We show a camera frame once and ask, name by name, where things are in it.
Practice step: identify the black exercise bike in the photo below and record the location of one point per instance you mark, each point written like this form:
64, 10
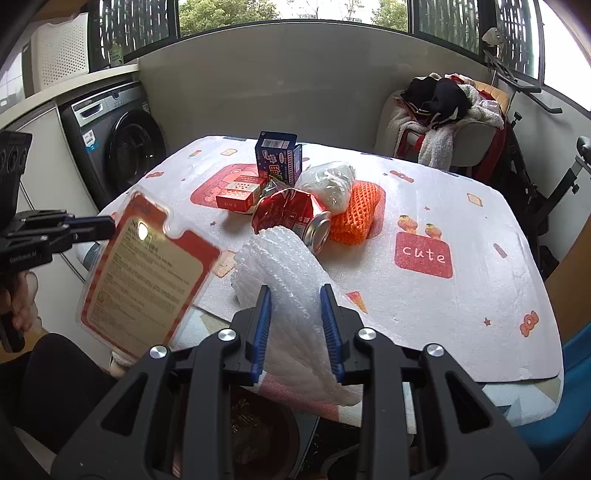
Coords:
531, 175

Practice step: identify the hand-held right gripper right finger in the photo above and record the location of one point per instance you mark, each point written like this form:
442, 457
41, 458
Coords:
330, 332

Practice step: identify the black window frame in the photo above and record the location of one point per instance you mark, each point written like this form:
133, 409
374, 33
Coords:
415, 16

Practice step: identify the red blister card pack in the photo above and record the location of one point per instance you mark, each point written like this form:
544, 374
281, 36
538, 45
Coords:
147, 272

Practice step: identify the dark red trash bin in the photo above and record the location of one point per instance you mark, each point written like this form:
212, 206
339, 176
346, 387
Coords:
263, 434

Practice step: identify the grey washing machine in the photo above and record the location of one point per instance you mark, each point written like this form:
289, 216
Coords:
124, 143

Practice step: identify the white countertop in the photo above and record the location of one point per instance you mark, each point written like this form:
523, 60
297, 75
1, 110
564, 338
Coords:
69, 85

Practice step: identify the clear plastic bag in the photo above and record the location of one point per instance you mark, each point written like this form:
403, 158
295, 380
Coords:
330, 182

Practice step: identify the green bottle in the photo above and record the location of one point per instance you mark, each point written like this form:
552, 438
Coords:
115, 53

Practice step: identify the orange foam net sleeve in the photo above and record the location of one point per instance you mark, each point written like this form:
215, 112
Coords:
358, 212

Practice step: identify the white laundry basket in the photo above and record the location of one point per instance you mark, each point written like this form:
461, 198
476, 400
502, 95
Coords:
62, 50

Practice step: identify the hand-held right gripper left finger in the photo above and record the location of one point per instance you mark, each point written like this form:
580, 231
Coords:
261, 332

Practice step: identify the white fleece garment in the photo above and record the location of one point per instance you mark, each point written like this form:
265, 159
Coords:
436, 138

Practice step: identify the person's leg in black trousers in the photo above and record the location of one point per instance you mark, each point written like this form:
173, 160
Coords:
55, 387

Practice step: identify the blue drink carton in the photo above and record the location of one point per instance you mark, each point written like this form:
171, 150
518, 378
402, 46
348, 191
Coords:
277, 159

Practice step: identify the person's left hand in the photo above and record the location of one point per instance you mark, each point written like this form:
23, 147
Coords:
23, 304

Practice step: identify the beige chair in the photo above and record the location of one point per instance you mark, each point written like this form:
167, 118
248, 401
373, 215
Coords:
475, 134

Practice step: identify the crushed red drink can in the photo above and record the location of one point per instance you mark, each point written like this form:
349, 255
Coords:
288, 214

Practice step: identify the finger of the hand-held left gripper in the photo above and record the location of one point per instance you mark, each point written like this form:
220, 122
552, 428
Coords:
87, 227

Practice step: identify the blue cloth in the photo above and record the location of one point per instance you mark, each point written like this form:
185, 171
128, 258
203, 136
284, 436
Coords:
568, 392

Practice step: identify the white printed table mat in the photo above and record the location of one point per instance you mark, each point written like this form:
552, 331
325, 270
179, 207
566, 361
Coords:
438, 207

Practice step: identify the black clothes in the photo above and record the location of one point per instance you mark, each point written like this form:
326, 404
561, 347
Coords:
438, 99

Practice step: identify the small red cardboard box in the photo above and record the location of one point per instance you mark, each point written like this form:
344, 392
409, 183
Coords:
238, 194

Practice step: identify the white foam net sleeve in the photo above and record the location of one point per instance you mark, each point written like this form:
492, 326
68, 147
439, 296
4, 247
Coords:
286, 277

